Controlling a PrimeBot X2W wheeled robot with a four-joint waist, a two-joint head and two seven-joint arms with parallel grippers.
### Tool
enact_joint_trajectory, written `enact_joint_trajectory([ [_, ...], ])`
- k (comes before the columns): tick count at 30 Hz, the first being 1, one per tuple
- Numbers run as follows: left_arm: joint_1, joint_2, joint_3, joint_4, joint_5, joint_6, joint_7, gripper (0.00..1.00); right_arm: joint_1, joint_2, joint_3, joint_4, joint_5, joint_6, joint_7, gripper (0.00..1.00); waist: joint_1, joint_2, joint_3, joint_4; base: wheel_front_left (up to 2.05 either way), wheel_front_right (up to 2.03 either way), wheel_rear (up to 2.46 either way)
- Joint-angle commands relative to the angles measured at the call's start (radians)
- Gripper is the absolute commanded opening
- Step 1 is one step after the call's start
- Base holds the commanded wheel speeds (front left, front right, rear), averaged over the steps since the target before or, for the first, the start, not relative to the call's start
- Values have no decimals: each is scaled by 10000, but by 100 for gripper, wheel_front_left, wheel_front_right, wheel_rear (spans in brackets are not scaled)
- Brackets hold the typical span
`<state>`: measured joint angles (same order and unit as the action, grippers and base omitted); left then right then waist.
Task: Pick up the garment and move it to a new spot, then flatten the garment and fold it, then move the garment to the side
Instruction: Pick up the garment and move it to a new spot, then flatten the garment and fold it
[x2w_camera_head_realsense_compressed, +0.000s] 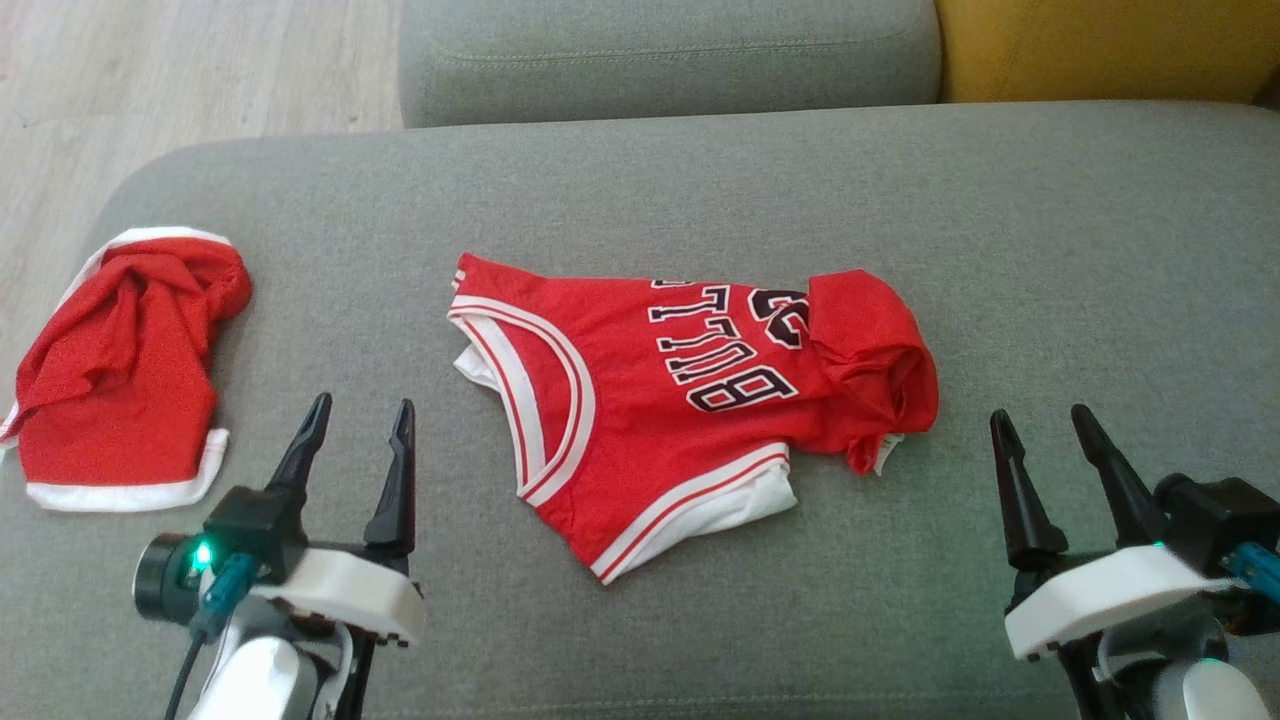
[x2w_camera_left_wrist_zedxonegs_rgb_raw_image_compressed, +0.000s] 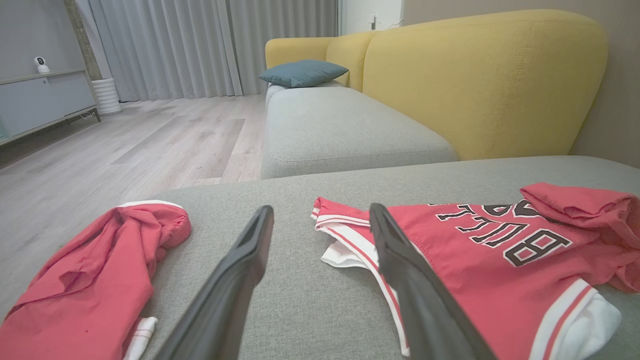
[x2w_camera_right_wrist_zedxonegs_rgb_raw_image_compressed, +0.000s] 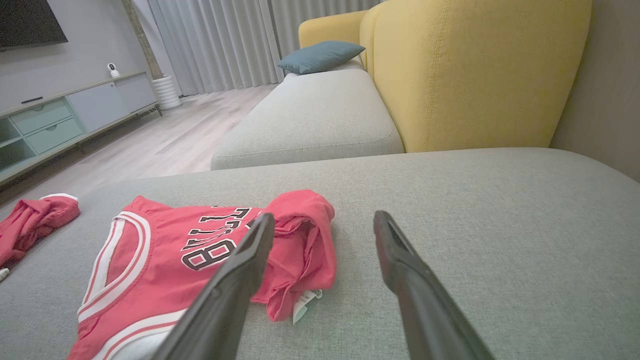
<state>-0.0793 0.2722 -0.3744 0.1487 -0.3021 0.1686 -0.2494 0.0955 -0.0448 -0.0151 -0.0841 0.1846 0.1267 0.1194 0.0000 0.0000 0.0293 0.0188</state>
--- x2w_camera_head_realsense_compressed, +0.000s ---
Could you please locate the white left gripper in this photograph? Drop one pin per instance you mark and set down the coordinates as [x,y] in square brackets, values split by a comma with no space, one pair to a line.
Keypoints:
[350,595]

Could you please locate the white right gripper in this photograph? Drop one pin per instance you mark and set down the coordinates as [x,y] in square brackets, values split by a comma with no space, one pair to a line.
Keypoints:
[1100,595]

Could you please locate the red shorts white trim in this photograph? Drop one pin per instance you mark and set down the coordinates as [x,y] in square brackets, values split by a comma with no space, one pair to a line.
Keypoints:
[120,400]

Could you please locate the red basketball jersey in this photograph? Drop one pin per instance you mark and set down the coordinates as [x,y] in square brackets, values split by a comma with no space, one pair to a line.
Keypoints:
[640,430]

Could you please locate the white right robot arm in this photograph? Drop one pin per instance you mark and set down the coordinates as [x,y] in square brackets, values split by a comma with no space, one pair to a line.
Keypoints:
[1200,690]

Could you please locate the yellow sofa cushion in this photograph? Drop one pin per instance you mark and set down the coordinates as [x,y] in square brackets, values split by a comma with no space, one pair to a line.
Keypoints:
[1100,50]

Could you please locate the small grey sofa cushion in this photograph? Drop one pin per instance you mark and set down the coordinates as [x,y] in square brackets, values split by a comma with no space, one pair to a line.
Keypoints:
[660,60]

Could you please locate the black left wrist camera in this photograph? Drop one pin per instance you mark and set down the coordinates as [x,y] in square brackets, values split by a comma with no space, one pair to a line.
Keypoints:
[250,530]

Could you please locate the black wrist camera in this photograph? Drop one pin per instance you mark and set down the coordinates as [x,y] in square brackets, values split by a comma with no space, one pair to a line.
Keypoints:
[250,530]
[1215,515]

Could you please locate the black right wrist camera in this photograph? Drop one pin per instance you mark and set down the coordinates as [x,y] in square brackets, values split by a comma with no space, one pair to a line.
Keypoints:
[1215,515]

